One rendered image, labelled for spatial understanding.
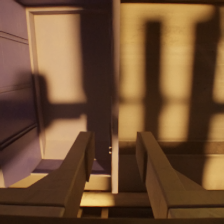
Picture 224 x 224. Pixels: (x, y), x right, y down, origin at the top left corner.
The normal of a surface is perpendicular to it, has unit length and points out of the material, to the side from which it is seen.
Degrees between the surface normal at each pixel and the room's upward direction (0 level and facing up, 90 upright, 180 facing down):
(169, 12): 1
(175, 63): 0
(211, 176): 0
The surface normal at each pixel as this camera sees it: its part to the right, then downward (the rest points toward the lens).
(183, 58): -0.01, 0.25
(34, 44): 1.00, 0.00
